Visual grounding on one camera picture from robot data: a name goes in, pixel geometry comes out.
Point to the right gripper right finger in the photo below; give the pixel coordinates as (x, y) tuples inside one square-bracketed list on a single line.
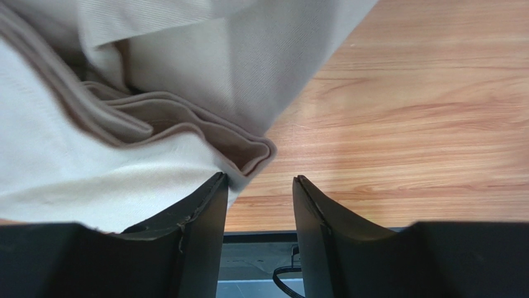
[(345, 255)]

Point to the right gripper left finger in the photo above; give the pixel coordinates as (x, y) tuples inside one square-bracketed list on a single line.
[(175, 253)]

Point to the beige t shirt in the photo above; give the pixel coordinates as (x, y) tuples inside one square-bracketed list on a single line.
[(112, 111)]

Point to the black table edge strip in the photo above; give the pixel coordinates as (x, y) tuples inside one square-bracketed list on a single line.
[(249, 256)]

